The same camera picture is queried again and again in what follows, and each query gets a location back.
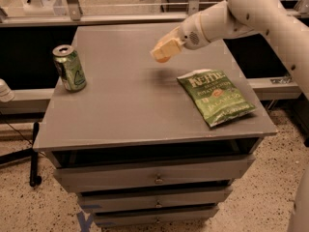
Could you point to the bottom grey drawer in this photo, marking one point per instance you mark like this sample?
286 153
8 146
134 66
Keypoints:
154 215

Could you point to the grey drawer cabinet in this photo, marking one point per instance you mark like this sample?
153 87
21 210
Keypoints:
133 109

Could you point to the grey metal railing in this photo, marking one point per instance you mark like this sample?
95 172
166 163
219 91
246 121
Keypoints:
22 13

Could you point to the grey drawer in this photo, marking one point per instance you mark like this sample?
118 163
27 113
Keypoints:
152 174
157 199
154 215

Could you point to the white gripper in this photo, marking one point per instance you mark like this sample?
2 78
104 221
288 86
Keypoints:
190 33

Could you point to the black tripod stand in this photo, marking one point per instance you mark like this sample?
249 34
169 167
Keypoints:
35 179

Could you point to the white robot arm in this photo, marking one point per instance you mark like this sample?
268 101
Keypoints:
273 195

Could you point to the green soda can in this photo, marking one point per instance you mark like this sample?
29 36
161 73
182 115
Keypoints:
69 67

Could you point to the middle grey drawer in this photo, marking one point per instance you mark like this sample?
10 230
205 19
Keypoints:
157 199

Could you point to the green kettle chips bag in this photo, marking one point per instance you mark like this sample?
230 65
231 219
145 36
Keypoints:
215 95

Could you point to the top grey drawer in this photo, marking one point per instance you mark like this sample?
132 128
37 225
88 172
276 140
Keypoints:
152 174

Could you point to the orange fruit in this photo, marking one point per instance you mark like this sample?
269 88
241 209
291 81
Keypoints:
162 60

